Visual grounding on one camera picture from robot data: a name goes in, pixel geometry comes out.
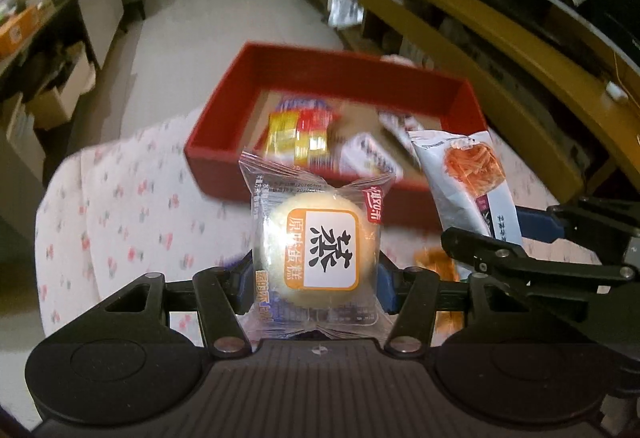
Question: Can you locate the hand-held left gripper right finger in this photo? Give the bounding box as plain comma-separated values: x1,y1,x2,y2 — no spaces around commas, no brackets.
377,263,501,359

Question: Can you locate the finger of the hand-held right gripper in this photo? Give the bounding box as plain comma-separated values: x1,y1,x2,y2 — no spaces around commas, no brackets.
517,198,640,241
441,227,638,323

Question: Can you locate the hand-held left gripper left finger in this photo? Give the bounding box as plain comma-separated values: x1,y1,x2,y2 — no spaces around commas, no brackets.
100,258,253,359

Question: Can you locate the orange snack packet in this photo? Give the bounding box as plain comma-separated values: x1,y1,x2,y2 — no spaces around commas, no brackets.
415,245,461,283

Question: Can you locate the clear steamed cake packet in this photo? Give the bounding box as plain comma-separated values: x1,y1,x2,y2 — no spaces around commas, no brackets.
238,149,396,343

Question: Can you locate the white packet with orange strips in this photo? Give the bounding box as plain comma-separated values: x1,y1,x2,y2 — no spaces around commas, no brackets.
407,130,523,279

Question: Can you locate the green white seaweed packet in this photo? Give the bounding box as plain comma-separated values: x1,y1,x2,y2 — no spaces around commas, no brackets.
339,132,401,177

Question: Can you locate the red cardboard box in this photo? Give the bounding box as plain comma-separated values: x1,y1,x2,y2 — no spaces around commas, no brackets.
184,42,488,221

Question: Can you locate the red yellow snack packet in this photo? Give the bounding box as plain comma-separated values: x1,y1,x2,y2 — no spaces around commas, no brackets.
267,110,335,169

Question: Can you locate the small white red packet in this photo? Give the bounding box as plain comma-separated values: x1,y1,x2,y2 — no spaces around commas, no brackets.
377,110,423,146

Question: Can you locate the cherry print tablecloth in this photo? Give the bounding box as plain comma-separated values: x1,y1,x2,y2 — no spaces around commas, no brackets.
35,115,531,344

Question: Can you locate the wooden TV cabinet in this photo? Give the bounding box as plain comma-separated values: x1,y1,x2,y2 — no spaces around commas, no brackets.
290,0,640,209

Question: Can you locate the cardboard storage box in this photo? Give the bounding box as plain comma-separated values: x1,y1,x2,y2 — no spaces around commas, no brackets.
25,42,96,131

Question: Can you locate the silver foil bag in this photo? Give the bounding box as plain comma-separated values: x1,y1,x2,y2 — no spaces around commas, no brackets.
327,0,363,29

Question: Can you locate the grey side table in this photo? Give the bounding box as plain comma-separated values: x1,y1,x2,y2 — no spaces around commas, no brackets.
0,0,126,199

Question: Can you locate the orange flat box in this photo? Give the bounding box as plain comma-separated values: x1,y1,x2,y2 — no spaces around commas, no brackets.
0,2,38,58

